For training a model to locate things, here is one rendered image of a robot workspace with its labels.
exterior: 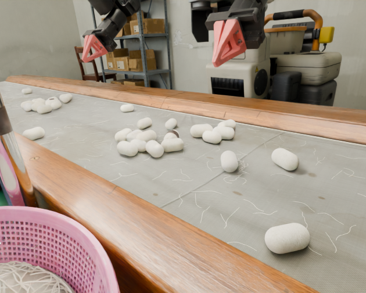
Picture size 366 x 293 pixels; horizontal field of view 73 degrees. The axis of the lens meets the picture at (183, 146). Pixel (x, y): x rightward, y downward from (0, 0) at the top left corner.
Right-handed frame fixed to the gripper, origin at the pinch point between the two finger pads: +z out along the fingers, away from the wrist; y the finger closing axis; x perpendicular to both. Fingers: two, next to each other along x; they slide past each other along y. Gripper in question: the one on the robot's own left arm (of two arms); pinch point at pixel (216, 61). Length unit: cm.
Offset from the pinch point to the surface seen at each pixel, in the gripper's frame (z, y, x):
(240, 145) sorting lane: 13.1, 9.2, 4.2
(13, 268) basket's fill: 37.3, 5.3, -14.7
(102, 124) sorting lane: 17.7, -19.8, 0.6
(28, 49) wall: -111, -482, 87
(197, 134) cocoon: 13.9, 2.2, 2.5
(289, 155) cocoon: 15.0, 17.8, -0.1
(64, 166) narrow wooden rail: 28.5, -1.9, -11.8
